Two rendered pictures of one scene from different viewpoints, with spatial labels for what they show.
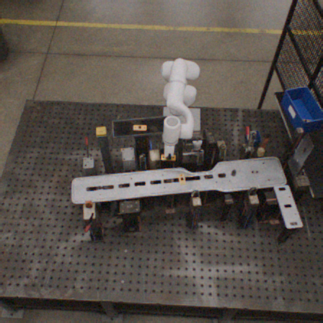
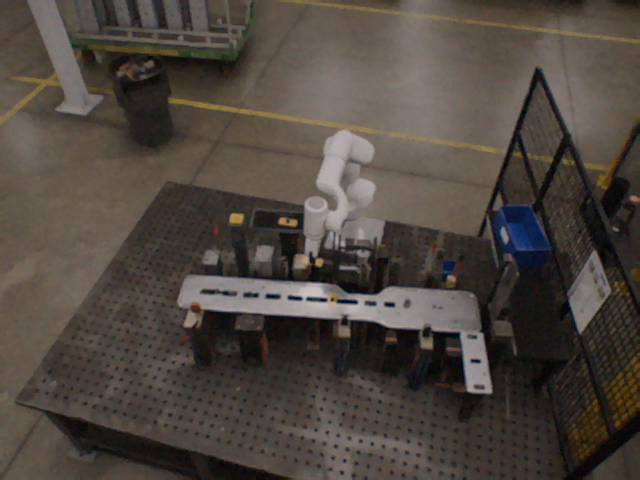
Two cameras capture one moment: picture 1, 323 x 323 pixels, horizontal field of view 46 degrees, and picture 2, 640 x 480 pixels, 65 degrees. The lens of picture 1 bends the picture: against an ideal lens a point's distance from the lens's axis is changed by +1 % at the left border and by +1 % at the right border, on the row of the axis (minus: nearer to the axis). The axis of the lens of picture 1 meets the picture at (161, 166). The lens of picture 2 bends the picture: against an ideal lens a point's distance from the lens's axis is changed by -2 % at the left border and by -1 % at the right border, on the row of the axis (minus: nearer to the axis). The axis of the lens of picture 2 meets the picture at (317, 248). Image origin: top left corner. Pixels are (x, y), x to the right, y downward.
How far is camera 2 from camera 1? 0.42 m
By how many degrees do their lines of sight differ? 12
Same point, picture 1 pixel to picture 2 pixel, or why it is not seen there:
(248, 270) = (406, 448)
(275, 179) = (465, 322)
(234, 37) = (461, 153)
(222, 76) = (436, 197)
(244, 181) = (419, 317)
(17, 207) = (115, 305)
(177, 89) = (333, 165)
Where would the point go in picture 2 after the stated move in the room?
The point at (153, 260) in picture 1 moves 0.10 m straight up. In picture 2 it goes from (273, 409) to (272, 399)
